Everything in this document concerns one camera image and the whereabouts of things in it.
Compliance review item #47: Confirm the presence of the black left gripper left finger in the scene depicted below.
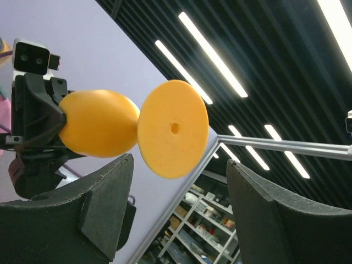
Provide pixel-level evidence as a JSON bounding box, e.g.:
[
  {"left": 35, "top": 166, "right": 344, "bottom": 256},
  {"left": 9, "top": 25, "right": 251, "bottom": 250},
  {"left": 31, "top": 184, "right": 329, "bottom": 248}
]
[{"left": 1, "top": 153, "right": 136, "bottom": 263}]

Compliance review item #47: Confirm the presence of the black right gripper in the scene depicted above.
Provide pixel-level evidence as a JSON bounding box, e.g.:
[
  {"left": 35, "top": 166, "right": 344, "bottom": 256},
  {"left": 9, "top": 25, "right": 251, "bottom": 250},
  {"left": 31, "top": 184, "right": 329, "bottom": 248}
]
[{"left": 1, "top": 73, "right": 80, "bottom": 199}]

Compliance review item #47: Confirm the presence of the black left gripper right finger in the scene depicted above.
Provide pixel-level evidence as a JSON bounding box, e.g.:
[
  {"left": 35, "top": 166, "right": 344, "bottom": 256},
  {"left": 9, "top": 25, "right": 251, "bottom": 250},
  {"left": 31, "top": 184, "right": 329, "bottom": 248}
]
[{"left": 226, "top": 159, "right": 351, "bottom": 263}]

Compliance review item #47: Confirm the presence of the yellow plastic wine glass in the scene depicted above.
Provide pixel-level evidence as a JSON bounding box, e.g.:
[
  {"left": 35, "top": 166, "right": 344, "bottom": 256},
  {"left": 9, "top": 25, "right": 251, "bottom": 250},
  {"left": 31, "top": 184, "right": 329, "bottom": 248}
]
[{"left": 59, "top": 80, "right": 209, "bottom": 179}]

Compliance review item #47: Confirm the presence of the storage shelf unit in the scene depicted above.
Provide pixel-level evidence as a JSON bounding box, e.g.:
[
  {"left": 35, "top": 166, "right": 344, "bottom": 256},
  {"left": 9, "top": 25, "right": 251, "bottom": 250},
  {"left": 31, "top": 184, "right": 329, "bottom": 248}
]
[{"left": 138, "top": 172, "right": 242, "bottom": 264}]

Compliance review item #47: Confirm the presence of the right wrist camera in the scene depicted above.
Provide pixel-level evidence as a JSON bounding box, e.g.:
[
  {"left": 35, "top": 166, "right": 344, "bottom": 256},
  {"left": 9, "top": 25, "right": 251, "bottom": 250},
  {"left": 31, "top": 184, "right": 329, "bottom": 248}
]
[{"left": 12, "top": 38, "right": 61, "bottom": 80}]

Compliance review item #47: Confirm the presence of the aluminium frame beam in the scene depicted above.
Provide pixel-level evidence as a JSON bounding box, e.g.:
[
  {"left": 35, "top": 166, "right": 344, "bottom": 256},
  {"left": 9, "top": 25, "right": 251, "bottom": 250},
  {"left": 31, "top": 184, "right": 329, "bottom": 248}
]
[{"left": 218, "top": 135, "right": 351, "bottom": 161}]

